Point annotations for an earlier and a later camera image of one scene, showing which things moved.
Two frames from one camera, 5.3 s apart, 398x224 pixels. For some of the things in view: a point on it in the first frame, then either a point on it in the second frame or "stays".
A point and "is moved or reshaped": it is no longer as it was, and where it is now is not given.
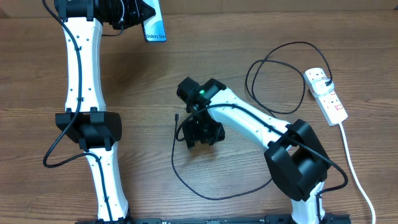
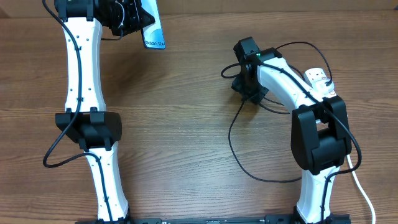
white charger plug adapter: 319,87 stays
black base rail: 337,218 stays
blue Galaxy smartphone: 154,28 is moved or reshaped
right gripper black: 193,136 to 239,86
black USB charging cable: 260,104 to 230,129
